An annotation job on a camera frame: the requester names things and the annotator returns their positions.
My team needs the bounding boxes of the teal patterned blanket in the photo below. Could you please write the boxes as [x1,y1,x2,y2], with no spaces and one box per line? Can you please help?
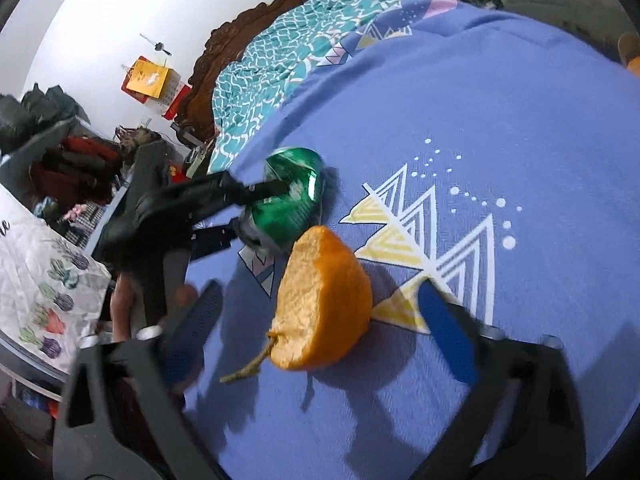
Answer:
[207,0,486,173]

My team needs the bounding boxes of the blue printed blanket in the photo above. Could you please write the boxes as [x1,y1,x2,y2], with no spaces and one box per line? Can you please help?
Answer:
[182,0,640,480]

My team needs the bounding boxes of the dark green bag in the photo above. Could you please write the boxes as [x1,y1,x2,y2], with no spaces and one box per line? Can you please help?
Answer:
[29,83,92,124]

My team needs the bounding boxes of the carved wooden headboard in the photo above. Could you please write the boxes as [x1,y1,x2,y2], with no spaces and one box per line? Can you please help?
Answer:
[172,0,314,144]

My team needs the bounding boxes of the white cactus print bag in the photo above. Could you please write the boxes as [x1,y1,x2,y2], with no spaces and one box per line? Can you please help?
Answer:
[0,185,114,376]

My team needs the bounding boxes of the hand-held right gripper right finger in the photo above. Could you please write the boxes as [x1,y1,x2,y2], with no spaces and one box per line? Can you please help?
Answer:
[407,284,587,480]

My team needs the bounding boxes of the large orange peel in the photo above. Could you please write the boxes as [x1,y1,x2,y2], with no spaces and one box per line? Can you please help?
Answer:
[220,225,374,384]

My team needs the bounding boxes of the dark wall hanging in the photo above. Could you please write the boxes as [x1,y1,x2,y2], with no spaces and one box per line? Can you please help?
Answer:
[140,32,173,57]

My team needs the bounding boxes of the red clothes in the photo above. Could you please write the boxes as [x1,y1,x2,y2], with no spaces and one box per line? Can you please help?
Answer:
[30,136,125,206]

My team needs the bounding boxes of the crushed green can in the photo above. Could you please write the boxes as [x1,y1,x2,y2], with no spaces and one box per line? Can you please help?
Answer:
[239,146,326,257]

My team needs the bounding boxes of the grey shelf rack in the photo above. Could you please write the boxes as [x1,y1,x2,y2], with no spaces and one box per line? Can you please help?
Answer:
[0,115,127,211]

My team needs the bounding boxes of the yellow and red wall calendar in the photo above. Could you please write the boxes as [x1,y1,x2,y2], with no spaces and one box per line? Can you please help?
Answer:
[121,55,194,121]

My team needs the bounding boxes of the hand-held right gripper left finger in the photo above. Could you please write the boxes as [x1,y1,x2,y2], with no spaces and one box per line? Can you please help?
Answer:
[52,280,236,480]

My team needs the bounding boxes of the pink cloth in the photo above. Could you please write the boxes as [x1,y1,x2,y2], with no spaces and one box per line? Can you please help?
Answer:
[61,203,98,224]

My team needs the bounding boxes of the black bag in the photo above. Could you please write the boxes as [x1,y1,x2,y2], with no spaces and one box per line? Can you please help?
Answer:
[0,93,39,156]

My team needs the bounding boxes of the person's left hand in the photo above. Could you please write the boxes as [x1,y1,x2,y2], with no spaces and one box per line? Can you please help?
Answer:
[109,275,200,341]

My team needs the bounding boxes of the tan orange object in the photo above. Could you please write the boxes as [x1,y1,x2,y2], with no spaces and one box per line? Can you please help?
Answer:
[617,32,640,79]

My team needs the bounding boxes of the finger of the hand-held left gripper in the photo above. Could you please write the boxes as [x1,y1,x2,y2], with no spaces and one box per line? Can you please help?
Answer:
[190,222,242,262]
[187,170,291,223]

